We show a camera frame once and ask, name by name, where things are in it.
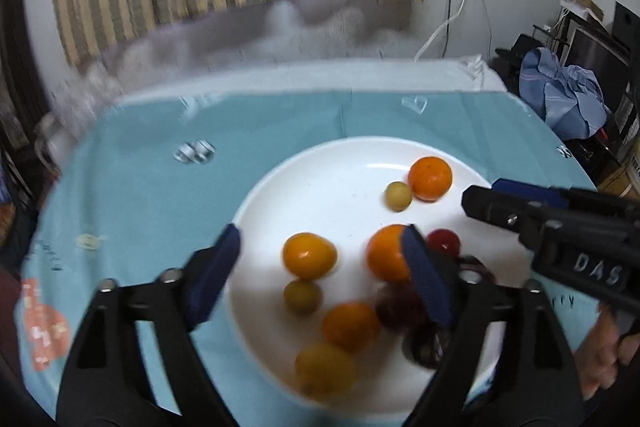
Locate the dark brown passion fruit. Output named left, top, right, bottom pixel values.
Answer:
left=402, top=324, right=450, bottom=371

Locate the small orange tomato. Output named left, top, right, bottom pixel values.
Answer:
left=282, top=232, right=337, bottom=281

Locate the large yellow potato fruit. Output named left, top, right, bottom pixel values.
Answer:
left=294, top=343, right=358, bottom=401

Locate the medium orange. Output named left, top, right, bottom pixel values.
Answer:
left=321, top=301, right=381, bottom=353

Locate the red cherry tomato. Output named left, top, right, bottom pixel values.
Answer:
left=425, top=229, right=461, bottom=257

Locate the dark red plum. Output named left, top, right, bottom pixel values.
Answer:
left=374, top=283, right=430, bottom=332

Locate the white oval plate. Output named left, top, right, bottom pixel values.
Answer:
left=224, top=136, right=529, bottom=426

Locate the person's right hand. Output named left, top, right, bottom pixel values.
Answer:
left=574, top=303, right=639, bottom=400

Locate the dark red apple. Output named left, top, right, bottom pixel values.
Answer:
left=457, top=256, right=496, bottom=284

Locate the small olive yellow fruit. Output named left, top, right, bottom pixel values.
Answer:
left=283, top=280, right=323, bottom=317

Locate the teal printed tablecloth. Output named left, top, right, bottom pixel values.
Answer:
left=15, top=92, right=590, bottom=413

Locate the large front orange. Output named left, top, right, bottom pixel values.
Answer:
left=366, top=225, right=410, bottom=283

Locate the blue clothes pile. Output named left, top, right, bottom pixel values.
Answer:
left=518, top=48, right=610, bottom=141

